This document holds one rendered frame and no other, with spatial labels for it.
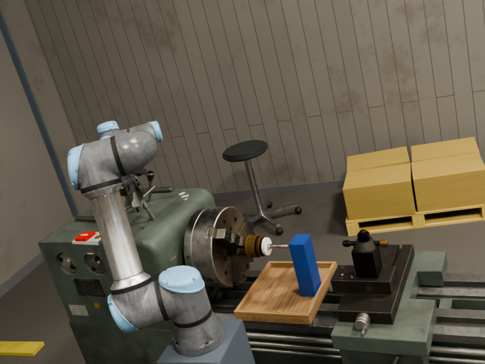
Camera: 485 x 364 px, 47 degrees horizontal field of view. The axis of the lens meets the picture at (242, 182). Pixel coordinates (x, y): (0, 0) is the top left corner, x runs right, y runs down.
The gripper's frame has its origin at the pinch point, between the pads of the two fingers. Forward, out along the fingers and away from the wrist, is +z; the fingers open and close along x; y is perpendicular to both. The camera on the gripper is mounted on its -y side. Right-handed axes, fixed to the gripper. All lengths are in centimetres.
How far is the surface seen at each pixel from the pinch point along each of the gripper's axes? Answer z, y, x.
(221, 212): 8.8, -11.5, 28.7
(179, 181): 110, -291, -191
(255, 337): 54, 5, 39
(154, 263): 16.1, 14.0, 10.7
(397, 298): 36, 2, 94
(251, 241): 20.4, -9.6, 39.2
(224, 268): 28.1, -2.7, 28.8
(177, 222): 9.2, -5.0, 12.1
